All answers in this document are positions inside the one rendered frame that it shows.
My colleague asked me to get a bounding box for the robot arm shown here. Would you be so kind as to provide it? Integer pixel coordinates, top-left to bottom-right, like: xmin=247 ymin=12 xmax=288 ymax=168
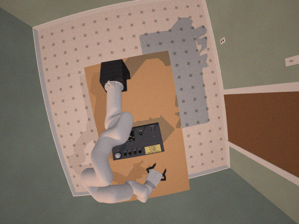
xmin=80 ymin=81 xmax=156 ymax=203

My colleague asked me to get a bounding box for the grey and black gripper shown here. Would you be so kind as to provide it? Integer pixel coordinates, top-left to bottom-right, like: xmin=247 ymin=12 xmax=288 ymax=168
xmin=146 ymin=163 xmax=166 ymax=187

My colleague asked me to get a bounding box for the dark grey control console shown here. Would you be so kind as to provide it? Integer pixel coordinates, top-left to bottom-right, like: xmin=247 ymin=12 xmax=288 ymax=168
xmin=112 ymin=122 xmax=164 ymax=161

